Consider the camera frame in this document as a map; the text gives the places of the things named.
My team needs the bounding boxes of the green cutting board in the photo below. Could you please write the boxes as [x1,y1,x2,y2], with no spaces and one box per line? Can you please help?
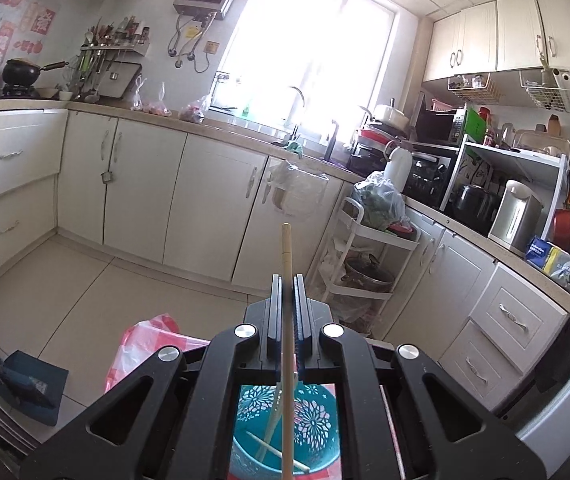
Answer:
[464,107,488,147]

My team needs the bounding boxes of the black wok pan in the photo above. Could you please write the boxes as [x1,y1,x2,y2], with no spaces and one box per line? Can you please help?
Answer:
[2,58,70,88]

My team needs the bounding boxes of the black toaster oven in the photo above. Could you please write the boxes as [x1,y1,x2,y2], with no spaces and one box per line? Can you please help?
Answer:
[402,145,460,210]

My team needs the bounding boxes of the chrome curved faucet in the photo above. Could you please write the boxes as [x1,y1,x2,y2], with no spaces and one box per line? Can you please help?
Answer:
[285,86,306,146]

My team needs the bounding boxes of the wall utensil rack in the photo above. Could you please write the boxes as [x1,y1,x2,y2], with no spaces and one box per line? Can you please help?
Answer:
[77,17,152,98]

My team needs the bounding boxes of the steel lidded pot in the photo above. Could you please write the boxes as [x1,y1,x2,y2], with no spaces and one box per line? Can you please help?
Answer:
[342,255,396,293]

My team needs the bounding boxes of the clear plastic food bag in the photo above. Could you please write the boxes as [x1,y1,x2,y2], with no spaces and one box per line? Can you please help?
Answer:
[145,82,172,117]
[179,95,212,125]
[130,75,146,111]

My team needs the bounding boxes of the white wall cabinets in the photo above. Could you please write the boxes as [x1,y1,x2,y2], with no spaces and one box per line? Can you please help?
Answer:
[422,0,570,83]

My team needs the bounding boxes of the group of wooden chopsticks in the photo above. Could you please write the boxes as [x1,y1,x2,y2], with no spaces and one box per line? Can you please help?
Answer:
[245,380,312,473]

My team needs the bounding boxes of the clear bag on cabinet door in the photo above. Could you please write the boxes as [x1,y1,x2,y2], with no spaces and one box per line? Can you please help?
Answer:
[267,157,330,221]

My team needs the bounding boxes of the white lidded pot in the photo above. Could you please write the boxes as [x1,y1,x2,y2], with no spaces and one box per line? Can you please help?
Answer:
[372,104,410,131]

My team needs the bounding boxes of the white kitchen base cabinets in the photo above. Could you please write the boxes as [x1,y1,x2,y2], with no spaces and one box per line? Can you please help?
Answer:
[0,105,570,411]

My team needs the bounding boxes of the bright kitchen window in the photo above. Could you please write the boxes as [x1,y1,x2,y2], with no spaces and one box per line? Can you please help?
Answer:
[212,0,398,136]

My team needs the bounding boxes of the red checkered plastic tablecloth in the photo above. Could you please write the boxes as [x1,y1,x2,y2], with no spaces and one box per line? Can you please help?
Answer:
[105,312,408,480]

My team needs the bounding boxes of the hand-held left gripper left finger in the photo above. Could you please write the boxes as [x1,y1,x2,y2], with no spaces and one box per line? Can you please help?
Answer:
[19,274,284,480]

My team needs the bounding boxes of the black tall tap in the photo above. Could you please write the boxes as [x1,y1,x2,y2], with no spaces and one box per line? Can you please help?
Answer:
[325,120,340,161]

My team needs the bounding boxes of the blue perforated plastic basket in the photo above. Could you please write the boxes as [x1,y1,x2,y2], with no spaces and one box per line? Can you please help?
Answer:
[229,382,340,480]

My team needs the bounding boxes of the white rolling cart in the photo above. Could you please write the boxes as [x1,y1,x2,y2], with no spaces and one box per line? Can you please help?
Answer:
[315,196,420,331]

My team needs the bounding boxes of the white countertop shelf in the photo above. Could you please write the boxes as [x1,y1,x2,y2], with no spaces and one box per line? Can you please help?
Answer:
[440,140,570,243]

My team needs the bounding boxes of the blue snack bag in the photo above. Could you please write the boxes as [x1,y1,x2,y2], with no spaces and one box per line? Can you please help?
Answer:
[525,237,570,293]

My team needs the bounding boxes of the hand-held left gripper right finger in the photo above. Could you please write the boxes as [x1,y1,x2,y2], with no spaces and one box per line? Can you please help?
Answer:
[292,274,548,480]

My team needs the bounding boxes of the white electric water boiler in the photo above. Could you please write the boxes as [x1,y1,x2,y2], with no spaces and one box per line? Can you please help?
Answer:
[488,180,544,256]

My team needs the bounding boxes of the red pan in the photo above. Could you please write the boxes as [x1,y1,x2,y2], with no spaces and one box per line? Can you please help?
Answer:
[552,207,570,256]

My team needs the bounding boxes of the bag of green vegetables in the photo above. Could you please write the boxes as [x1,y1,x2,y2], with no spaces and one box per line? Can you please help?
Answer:
[352,171,406,231]

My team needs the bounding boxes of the blue dustpan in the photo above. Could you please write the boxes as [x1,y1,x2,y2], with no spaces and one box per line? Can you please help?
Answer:
[0,350,70,428]

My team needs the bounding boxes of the white thermos jug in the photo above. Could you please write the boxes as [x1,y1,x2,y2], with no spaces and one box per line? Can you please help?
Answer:
[384,142,413,193]

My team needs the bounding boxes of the white wire hanging basket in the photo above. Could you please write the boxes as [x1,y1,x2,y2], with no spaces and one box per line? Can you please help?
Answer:
[519,69,570,113]
[447,72,503,106]

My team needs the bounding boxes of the black microwave oven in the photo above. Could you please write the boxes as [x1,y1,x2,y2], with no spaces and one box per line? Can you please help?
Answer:
[415,107,468,146]

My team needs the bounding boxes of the red paper wall decorations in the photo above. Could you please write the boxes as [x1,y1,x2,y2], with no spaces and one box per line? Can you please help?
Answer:
[0,0,60,68]

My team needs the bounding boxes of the single wooden chopstick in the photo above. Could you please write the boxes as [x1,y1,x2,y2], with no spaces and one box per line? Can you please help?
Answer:
[280,223,296,480]

